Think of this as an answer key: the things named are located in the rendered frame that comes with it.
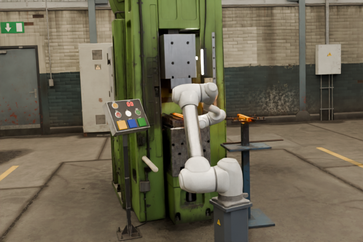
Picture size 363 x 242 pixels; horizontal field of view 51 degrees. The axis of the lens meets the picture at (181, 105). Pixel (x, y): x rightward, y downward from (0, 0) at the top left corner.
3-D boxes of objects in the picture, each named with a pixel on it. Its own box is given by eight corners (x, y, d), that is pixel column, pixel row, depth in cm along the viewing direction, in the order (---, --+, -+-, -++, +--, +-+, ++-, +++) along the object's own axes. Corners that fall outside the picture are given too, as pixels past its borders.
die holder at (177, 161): (211, 172, 361) (209, 125, 356) (172, 176, 350) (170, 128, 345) (192, 159, 414) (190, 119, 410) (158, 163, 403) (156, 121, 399)
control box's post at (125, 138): (132, 235, 339) (126, 114, 328) (127, 235, 337) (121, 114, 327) (131, 233, 342) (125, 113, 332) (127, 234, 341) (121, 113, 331)
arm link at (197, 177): (218, 188, 229) (182, 190, 226) (213, 195, 243) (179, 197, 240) (201, 78, 264) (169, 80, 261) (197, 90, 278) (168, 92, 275)
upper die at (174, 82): (192, 88, 355) (191, 78, 354) (170, 88, 349) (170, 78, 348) (178, 86, 395) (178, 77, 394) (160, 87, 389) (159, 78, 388)
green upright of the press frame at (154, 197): (166, 219, 372) (156, -24, 351) (139, 223, 365) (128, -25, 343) (155, 204, 414) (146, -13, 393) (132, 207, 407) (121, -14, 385)
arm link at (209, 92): (214, 89, 280) (196, 90, 278) (219, 77, 264) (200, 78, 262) (216, 106, 275) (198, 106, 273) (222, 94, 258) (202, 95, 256)
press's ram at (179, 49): (204, 76, 358) (203, 33, 354) (165, 79, 346) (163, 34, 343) (190, 76, 398) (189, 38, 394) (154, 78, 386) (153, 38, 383)
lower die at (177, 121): (193, 126, 358) (192, 116, 357) (172, 127, 352) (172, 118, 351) (180, 120, 398) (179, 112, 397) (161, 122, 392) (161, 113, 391)
